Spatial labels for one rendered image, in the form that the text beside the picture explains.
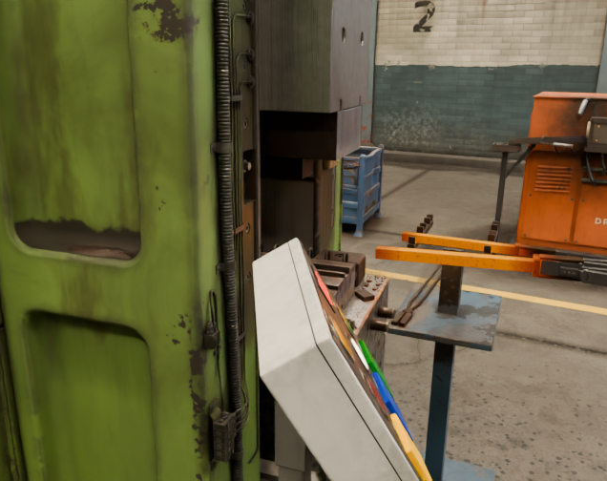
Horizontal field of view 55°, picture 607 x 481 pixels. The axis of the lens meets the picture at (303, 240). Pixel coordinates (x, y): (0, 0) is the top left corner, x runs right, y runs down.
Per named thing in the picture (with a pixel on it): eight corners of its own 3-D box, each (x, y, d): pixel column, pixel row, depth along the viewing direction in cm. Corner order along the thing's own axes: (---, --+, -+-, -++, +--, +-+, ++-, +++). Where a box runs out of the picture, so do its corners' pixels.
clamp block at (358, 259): (365, 277, 153) (366, 253, 151) (357, 287, 146) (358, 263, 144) (322, 271, 157) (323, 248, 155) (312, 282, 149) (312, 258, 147)
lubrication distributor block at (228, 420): (240, 456, 111) (239, 393, 107) (226, 477, 105) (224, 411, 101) (224, 452, 112) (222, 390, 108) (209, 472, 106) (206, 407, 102)
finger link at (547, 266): (576, 277, 117) (576, 278, 116) (539, 273, 119) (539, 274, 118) (578, 262, 116) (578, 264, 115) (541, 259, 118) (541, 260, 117)
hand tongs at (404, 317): (439, 265, 225) (439, 262, 225) (450, 267, 223) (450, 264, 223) (390, 324, 174) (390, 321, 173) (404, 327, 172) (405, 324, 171)
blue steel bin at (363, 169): (382, 216, 582) (386, 144, 561) (361, 237, 510) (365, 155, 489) (273, 205, 621) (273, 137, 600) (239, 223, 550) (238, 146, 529)
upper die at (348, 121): (360, 148, 132) (362, 105, 129) (336, 160, 114) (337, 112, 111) (196, 138, 145) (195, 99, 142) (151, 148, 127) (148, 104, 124)
